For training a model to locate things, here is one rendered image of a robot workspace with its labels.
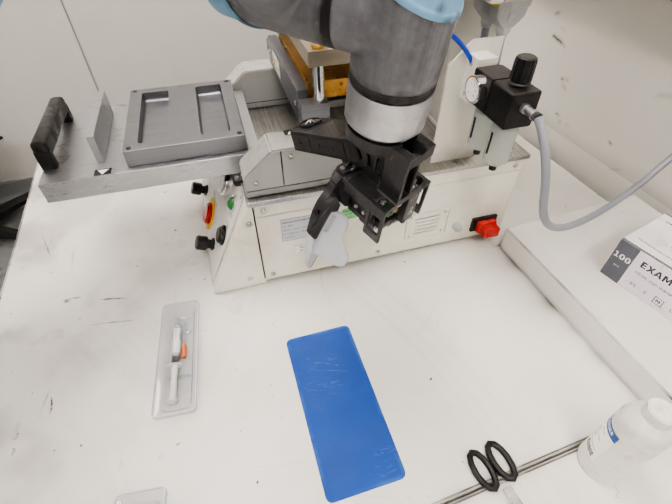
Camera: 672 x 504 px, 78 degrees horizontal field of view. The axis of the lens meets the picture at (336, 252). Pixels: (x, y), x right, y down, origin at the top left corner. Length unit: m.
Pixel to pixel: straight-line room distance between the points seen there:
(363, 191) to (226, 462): 0.37
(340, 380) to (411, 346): 0.12
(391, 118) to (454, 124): 0.31
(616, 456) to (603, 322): 0.21
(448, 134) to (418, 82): 0.33
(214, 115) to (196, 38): 1.52
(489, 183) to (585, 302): 0.24
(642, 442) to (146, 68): 2.17
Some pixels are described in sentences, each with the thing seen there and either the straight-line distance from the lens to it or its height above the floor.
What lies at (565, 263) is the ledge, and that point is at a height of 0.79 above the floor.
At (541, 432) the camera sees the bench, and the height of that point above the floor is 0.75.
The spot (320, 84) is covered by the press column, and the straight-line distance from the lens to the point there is 0.58.
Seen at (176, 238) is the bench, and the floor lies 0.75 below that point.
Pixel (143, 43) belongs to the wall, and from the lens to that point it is 2.23.
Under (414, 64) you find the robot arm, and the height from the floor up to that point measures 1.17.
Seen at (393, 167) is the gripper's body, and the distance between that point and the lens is 0.40.
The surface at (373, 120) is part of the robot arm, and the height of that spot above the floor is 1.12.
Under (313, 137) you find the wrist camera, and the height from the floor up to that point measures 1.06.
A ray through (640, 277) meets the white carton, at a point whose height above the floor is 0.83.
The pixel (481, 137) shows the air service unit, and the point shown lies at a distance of 0.61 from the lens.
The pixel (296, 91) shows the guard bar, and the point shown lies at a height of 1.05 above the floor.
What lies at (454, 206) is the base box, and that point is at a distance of 0.74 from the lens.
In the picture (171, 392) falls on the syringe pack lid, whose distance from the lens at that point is 0.62.
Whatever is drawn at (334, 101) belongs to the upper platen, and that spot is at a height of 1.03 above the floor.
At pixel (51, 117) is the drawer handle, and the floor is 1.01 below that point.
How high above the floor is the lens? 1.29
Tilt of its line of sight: 45 degrees down
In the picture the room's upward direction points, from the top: straight up
